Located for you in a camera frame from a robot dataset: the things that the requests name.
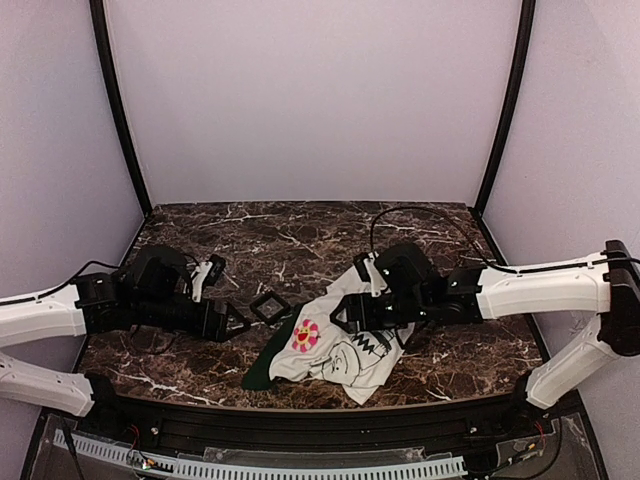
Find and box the pink flower brooch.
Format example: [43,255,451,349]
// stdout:
[292,319,319,353]

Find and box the white and green garment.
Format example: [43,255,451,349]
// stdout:
[241,267,414,405]

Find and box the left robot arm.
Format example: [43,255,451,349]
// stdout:
[1,245,251,417]

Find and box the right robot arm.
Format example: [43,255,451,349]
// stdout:
[330,240,639,410]

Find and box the black square box right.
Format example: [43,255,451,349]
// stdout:
[249,290,291,325]

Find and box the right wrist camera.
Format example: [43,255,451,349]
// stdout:
[353,253,386,297]

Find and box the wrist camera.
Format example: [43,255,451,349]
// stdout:
[353,253,386,297]
[190,254,226,302]

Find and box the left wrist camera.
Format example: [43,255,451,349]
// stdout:
[190,254,226,302]

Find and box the right camera black cable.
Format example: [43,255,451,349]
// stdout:
[369,206,519,274]

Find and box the camera black cable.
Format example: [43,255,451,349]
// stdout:
[34,258,199,301]
[369,206,519,274]

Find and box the left camera black cable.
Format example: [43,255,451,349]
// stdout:
[34,258,199,301]

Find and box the white slotted cable duct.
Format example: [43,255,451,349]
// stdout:
[72,433,468,479]

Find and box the black aluminium front rail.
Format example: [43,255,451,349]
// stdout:
[78,395,552,454]

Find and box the left black frame post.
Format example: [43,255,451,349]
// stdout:
[88,0,153,218]

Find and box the black frame post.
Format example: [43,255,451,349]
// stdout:
[474,0,537,217]
[88,0,153,218]

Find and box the right black frame post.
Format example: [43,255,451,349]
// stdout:
[474,0,537,217]

